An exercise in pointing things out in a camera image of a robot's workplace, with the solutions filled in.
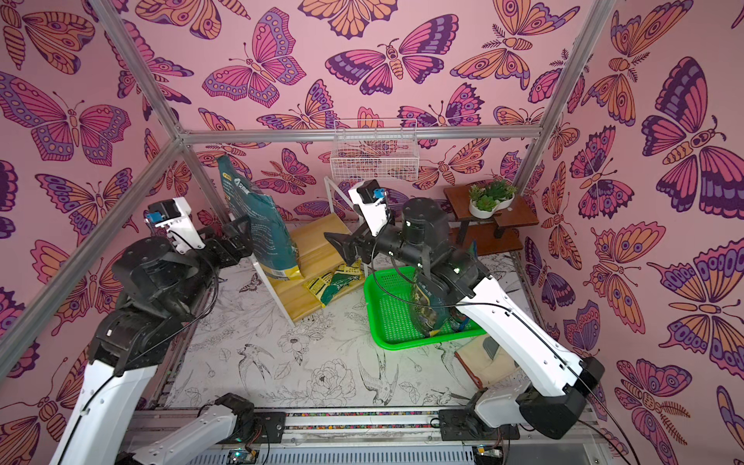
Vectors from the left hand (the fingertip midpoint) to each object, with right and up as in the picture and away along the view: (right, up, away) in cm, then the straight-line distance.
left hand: (235, 219), depth 57 cm
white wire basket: (+27, +26, +38) cm, 53 cm away
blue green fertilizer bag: (+53, -28, +30) cm, 66 cm away
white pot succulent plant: (+61, +8, +30) cm, 68 cm away
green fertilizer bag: (+42, -23, +19) cm, 51 cm away
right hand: (+20, -1, -1) cm, 20 cm away
